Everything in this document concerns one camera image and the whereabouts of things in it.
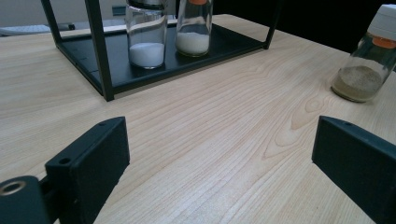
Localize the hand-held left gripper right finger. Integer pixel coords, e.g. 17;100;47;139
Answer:
311;115;396;224

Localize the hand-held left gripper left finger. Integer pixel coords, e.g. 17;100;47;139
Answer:
44;116;132;224

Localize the white-lid jar of brown powder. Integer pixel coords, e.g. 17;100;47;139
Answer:
330;3;396;104

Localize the silver-lid jar of white powder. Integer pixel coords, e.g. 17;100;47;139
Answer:
124;0;169;70

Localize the white-lid jar of white grains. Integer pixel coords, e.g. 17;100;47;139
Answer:
175;0;215;58

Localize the black two-tier metal rack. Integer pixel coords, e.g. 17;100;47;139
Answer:
40;0;283;103

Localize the dark curtain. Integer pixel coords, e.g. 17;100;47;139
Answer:
212;0;396;54

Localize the grey strip on cabinet panel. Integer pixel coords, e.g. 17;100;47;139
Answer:
111;5;127;17

